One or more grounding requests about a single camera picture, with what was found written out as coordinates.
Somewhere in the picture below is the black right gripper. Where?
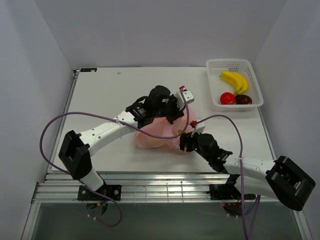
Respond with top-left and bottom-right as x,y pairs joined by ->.
175,128 -> 211,162

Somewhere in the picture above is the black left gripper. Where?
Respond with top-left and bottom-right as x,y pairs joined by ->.
153,94 -> 185,125

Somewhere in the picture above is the pink plastic bag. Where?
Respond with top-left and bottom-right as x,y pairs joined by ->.
134,109 -> 187,150

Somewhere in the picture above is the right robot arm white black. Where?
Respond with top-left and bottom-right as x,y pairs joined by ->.
179,132 -> 316,211

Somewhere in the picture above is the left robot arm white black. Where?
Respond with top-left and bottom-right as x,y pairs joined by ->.
58,85 -> 190,200

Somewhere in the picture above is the yellow fake banana bunch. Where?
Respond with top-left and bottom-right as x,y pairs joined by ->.
220,71 -> 249,97

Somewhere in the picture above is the white plastic basket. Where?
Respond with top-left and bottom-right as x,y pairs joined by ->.
206,58 -> 264,111

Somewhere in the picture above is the dark label on table corner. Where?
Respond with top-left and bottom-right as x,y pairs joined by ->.
80,68 -> 97,73

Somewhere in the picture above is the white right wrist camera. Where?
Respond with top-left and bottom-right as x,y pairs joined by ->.
190,118 -> 206,135

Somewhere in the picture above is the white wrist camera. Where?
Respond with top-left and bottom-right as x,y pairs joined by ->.
174,85 -> 195,110
190,118 -> 206,135

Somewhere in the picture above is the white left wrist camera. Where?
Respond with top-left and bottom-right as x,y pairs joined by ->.
174,85 -> 195,110

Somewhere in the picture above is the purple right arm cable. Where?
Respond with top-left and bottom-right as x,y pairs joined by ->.
192,114 -> 261,240

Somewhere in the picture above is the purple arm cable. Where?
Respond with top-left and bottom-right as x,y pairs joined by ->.
39,87 -> 190,227
192,114 -> 261,240

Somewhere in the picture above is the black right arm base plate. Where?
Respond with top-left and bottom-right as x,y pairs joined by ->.
206,184 -> 242,201

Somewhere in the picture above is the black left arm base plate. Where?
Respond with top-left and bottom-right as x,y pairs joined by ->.
77,184 -> 122,201

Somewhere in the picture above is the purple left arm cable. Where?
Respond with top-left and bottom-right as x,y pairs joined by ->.
39,87 -> 190,227

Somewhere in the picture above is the aluminium table edge rail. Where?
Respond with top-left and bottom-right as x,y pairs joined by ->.
31,172 -> 301,204

